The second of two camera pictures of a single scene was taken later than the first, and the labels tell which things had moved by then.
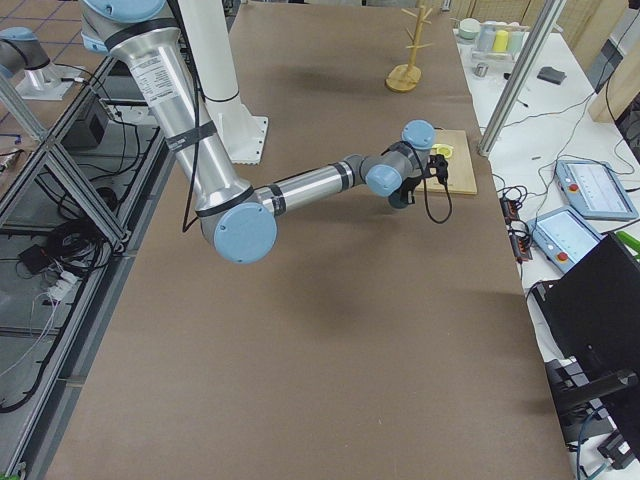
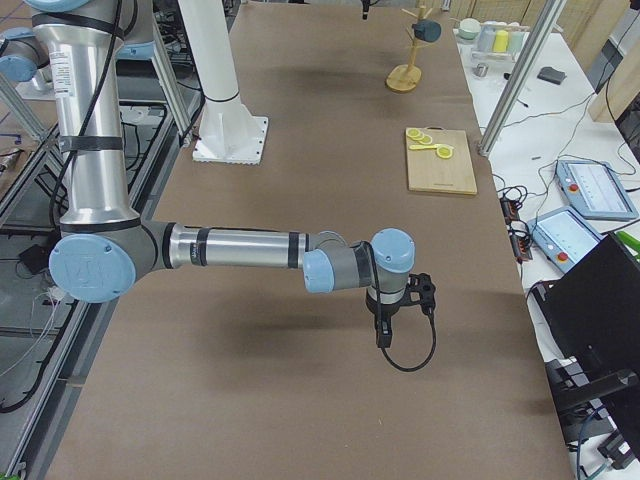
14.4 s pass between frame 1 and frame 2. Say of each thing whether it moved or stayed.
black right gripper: moved
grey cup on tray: stayed
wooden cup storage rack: stayed
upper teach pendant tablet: stayed
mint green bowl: stayed
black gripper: moved
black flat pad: stayed
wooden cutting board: stayed
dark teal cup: moved
